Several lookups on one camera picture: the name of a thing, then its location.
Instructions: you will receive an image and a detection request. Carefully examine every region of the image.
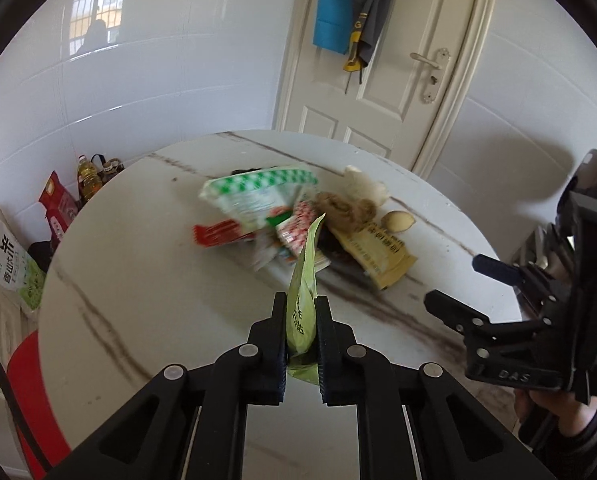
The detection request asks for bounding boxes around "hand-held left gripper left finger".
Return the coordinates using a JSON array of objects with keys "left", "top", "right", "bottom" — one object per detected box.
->
[{"left": 43, "top": 291, "right": 288, "bottom": 480}]

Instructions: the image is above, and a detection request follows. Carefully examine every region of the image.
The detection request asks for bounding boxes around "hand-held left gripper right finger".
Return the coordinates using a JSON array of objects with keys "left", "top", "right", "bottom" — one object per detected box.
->
[{"left": 314, "top": 296, "right": 554, "bottom": 480}]

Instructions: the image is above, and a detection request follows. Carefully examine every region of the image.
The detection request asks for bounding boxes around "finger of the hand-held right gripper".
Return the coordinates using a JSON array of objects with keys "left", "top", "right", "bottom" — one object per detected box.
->
[
  {"left": 424, "top": 289, "right": 549, "bottom": 346},
  {"left": 472, "top": 255, "right": 549, "bottom": 296}
]

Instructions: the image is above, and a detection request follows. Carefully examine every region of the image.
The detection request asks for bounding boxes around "light green snack packet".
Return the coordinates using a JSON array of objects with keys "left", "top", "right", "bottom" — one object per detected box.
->
[{"left": 284, "top": 213, "right": 327, "bottom": 386}]

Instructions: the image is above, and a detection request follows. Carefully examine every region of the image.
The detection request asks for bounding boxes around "red snack wrapper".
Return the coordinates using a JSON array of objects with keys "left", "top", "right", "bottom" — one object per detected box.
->
[{"left": 193, "top": 220, "right": 259, "bottom": 248}]

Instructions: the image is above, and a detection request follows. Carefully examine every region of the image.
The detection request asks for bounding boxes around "person's right forearm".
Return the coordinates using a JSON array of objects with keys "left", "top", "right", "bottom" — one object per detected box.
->
[{"left": 518, "top": 405, "right": 597, "bottom": 480}]

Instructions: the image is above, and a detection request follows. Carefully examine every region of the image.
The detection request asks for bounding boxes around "person's right hand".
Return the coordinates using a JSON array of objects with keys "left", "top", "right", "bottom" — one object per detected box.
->
[{"left": 515, "top": 387, "right": 597, "bottom": 436}]

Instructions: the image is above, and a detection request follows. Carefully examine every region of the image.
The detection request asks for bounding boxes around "tan yellow packet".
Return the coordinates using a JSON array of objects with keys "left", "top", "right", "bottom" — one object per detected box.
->
[{"left": 335, "top": 222, "right": 418, "bottom": 291}]

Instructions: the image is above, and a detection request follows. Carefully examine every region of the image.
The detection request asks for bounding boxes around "silver wrapper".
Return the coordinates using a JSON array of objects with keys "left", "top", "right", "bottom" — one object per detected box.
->
[{"left": 252, "top": 232, "right": 280, "bottom": 273}]

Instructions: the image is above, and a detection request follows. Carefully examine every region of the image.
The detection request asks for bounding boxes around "small brown paper ball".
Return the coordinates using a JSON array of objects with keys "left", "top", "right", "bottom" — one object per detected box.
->
[{"left": 355, "top": 199, "right": 379, "bottom": 226}]

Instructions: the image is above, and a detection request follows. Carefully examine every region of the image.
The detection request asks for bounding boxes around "red and white patterned packet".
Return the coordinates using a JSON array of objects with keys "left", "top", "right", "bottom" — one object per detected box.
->
[{"left": 276, "top": 199, "right": 329, "bottom": 261}]

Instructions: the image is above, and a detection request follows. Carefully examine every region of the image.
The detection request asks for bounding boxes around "white crumpled tissue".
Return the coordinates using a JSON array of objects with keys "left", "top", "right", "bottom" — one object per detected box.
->
[{"left": 343, "top": 165, "right": 390, "bottom": 206}]

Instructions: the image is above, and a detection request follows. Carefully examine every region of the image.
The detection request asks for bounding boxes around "green and white plastic packet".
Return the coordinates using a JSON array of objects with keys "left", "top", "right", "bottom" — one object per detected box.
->
[{"left": 199, "top": 164, "right": 319, "bottom": 233}]

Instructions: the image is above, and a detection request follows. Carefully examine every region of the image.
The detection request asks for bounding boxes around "white panel door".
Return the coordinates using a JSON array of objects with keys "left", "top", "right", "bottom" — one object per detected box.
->
[{"left": 273, "top": 0, "right": 501, "bottom": 176}]

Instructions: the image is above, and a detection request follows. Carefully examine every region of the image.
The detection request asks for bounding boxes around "red stool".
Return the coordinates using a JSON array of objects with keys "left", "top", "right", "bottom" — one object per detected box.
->
[{"left": 6, "top": 330, "right": 74, "bottom": 478}]

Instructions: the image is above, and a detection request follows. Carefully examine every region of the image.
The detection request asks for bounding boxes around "black bag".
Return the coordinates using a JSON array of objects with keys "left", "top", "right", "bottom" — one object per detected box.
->
[{"left": 28, "top": 242, "right": 54, "bottom": 273}]

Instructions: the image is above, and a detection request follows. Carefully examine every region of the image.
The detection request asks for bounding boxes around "yellow cooking oil bottle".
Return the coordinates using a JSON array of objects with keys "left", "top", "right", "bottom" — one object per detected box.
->
[{"left": 77, "top": 155, "right": 104, "bottom": 206}]

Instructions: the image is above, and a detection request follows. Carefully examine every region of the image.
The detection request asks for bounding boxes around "red bag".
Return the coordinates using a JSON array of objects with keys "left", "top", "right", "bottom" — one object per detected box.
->
[{"left": 38, "top": 170, "right": 80, "bottom": 248}]

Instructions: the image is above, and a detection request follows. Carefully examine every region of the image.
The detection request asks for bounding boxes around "white and green rice bag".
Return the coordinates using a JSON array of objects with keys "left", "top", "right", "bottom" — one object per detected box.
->
[{"left": 0, "top": 222, "right": 46, "bottom": 316}]

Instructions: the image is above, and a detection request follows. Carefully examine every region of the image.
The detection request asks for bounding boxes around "dark grey hanging garment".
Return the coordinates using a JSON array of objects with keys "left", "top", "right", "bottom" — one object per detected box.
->
[{"left": 343, "top": 0, "right": 401, "bottom": 96}]

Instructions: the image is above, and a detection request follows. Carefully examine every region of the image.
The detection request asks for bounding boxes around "blue hanging garment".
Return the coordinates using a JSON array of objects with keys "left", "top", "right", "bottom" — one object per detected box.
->
[{"left": 312, "top": 0, "right": 364, "bottom": 53}]

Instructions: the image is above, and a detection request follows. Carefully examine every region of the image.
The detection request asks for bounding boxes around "silver door handle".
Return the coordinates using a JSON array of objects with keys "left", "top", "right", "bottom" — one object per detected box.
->
[{"left": 411, "top": 47, "right": 451, "bottom": 104}]

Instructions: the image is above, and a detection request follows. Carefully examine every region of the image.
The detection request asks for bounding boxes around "brown handled jug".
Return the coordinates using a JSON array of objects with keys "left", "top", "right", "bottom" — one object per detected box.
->
[{"left": 91, "top": 154, "right": 125, "bottom": 183}]

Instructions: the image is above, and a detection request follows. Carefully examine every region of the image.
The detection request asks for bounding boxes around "black cable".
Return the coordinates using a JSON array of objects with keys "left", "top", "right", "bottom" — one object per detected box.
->
[{"left": 0, "top": 325, "right": 49, "bottom": 476}]

